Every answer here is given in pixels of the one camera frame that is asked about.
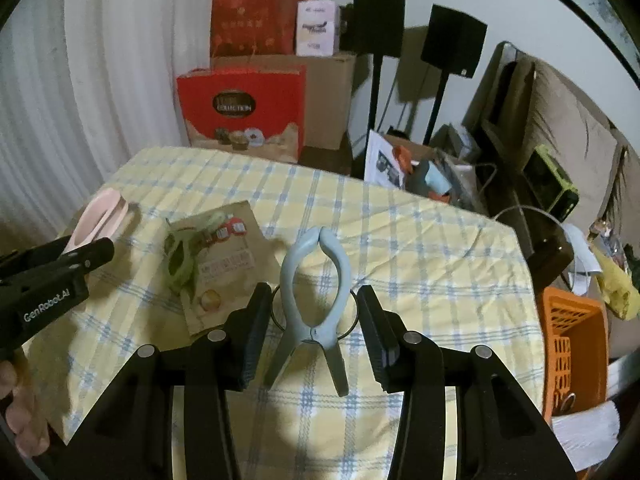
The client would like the yellow plaid tablecloth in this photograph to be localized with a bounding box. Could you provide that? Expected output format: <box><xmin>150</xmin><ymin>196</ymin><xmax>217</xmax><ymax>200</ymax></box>
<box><xmin>22</xmin><ymin>145</ymin><xmax>547</xmax><ymax>480</ymax></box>

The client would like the black speaker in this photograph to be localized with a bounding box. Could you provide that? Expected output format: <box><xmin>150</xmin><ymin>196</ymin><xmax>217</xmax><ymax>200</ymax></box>
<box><xmin>352</xmin><ymin>0</ymin><xmax>406</xmax><ymax>130</ymax></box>
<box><xmin>420</xmin><ymin>4</ymin><xmax>487</xmax><ymax>145</ymax></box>

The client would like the brown sofa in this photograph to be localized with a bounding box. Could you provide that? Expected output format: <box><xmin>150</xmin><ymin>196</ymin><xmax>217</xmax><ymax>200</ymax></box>
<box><xmin>462</xmin><ymin>41</ymin><xmax>640</xmax><ymax>361</ymax></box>

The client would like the red gift box top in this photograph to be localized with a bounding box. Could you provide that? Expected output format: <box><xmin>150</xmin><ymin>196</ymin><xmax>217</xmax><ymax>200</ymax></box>
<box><xmin>209</xmin><ymin>0</ymin><xmax>307</xmax><ymax>58</ymax></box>

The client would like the right black speaker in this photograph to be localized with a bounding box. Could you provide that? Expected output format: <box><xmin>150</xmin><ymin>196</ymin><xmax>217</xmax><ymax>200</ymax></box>
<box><xmin>420</xmin><ymin>4</ymin><xmax>487</xmax><ymax>145</ymax></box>

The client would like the framed ink painting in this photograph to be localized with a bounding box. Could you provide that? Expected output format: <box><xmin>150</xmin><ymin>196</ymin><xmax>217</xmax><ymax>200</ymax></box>
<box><xmin>559</xmin><ymin>0</ymin><xmax>639</xmax><ymax>86</ymax></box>

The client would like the brown cardboard box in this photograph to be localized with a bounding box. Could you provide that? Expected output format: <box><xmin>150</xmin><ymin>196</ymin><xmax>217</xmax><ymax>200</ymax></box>
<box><xmin>210</xmin><ymin>52</ymin><xmax>356</xmax><ymax>151</ymax></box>

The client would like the person left hand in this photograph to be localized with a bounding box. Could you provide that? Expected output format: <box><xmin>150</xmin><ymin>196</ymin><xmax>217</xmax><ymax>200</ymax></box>
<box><xmin>1</xmin><ymin>350</ymin><xmax>50</xmax><ymax>458</ymax></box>

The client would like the red gift box front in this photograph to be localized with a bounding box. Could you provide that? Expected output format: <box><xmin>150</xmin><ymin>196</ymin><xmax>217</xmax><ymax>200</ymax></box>
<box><xmin>177</xmin><ymin>66</ymin><xmax>306</xmax><ymax>164</ymax></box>

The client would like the white charging cable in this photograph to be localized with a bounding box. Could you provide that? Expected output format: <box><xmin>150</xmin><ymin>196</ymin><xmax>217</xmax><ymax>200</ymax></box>
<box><xmin>491</xmin><ymin>204</ymin><xmax>569</xmax><ymax>231</ymax></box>

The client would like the green black power station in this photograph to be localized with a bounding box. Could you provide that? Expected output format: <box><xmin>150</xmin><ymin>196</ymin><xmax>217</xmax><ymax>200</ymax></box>
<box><xmin>522</xmin><ymin>144</ymin><xmax>579</xmax><ymax>222</ymax></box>

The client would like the small snack packet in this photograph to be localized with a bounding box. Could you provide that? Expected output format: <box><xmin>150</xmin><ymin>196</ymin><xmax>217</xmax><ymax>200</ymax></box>
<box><xmin>166</xmin><ymin>200</ymin><xmax>280</xmax><ymax>336</ymax></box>

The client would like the green plastic clip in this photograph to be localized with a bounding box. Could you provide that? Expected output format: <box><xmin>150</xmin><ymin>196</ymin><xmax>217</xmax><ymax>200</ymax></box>
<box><xmin>164</xmin><ymin>211</ymin><xmax>226</xmax><ymax>300</ymax></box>

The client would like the left black speaker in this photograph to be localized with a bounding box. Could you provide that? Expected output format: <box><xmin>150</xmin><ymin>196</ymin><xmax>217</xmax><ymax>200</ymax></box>
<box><xmin>352</xmin><ymin>0</ymin><xmax>406</xmax><ymax>130</ymax></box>

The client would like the pink plastic clip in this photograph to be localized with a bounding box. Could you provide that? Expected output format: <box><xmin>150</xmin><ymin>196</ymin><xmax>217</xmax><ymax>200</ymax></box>
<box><xmin>62</xmin><ymin>188</ymin><xmax>128</xmax><ymax>255</ymax></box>

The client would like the pink white small box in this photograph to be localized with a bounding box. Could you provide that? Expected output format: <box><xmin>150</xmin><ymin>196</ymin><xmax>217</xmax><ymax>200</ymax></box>
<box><xmin>296</xmin><ymin>0</ymin><xmax>340</xmax><ymax>56</ymax></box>

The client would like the light blue plastic clip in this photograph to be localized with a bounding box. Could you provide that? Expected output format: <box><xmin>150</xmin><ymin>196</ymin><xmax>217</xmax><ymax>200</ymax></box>
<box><xmin>264</xmin><ymin>226</ymin><xmax>352</xmax><ymax>396</ymax></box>

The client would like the white dome device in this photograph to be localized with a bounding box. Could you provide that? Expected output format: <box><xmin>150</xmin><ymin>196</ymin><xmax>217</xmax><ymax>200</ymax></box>
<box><xmin>562</xmin><ymin>222</ymin><xmax>602</xmax><ymax>296</ymax></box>

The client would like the orange plastic basket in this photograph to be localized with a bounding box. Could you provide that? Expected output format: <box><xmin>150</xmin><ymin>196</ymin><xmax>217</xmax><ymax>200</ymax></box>
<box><xmin>536</xmin><ymin>286</ymin><xmax>608</xmax><ymax>420</ymax></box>

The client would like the yellow cloth bag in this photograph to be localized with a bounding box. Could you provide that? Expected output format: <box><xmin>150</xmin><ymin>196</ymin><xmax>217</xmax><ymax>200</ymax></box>
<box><xmin>591</xmin><ymin>246</ymin><xmax>640</xmax><ymax>321</ymax></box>

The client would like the white foam net sheet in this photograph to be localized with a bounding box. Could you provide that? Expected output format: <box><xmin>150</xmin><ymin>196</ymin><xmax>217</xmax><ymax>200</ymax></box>
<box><xmin>551</xmin><ymin>401</ymin><xmax>620</xmax><ymax>472</ymax></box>

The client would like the red gift box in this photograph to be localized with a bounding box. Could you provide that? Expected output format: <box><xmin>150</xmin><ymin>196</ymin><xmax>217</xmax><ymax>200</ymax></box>
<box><xmin>177</xmin><ymin>66</ymin><xmax>306</xmax><ymax>164</ymax></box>
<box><xmin>209</xmin><ymin>0</ymin><xmax>307</xmax><ymax>58</ymax></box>

